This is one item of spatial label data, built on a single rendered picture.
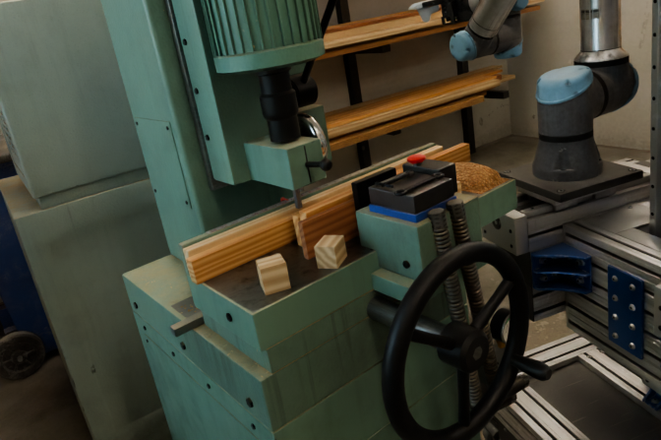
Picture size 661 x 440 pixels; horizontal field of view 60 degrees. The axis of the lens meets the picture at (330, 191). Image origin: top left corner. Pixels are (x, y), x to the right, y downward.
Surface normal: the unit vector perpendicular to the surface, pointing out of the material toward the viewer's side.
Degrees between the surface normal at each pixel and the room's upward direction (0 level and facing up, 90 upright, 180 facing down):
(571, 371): 0
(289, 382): 90
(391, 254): 90
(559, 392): 0
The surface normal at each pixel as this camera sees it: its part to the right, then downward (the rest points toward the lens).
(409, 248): -0.77, 0.32
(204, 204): 0.62, 0.15
